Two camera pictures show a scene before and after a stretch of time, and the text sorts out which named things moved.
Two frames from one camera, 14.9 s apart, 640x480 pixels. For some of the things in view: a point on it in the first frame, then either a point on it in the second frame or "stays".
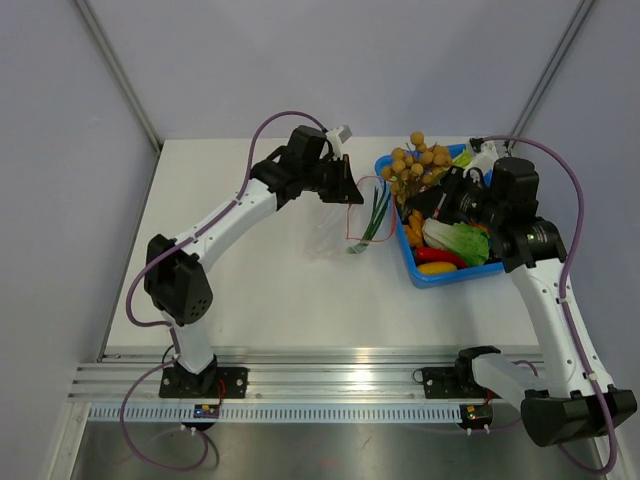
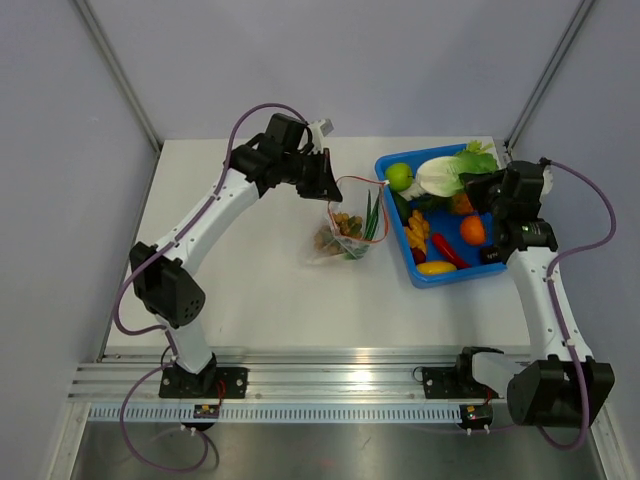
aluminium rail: [308, 376] stays
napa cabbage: [468, 242] → [442, 175]
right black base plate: [455, 382] stays
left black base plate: [214, 383] stays
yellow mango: [436, 267] stays
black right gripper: [437, 202] → [475, 185]
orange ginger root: [414, 229] stays
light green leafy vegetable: [463, 160] → [478, 147]
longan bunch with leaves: [416, 166] → [333, 239]
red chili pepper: [426, 254] → [441, 244]
